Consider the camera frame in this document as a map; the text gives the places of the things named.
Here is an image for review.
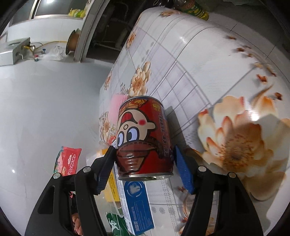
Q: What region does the hanging clear plastic bag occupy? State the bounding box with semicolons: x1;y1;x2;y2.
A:
43;45;63;60

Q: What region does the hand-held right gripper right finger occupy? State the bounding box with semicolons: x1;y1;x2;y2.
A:
173;145;264;236

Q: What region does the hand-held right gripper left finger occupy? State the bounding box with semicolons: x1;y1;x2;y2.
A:
24;146;116;236

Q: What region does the grey wall water heater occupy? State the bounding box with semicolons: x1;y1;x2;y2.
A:
0;37;31;66

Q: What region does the blue and white carton box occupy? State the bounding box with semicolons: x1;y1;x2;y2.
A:
118;179;155;235

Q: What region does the floral white tablecloth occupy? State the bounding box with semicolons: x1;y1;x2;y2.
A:
98;7;290;236

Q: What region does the cooking oil bottle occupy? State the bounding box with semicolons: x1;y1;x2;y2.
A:
174;0;209;21

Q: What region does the yellow dish soap bottle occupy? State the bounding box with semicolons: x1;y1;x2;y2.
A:
69;8;88;17

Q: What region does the red snack packet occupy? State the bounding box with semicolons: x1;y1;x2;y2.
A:
54;146;82;177

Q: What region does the copper basin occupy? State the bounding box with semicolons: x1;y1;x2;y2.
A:
66;29;81;55

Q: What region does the red cartoon drink can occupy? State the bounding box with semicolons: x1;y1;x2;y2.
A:
115;96;174;181

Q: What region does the yellow gas hose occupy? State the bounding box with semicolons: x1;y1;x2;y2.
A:
23;40;68;49

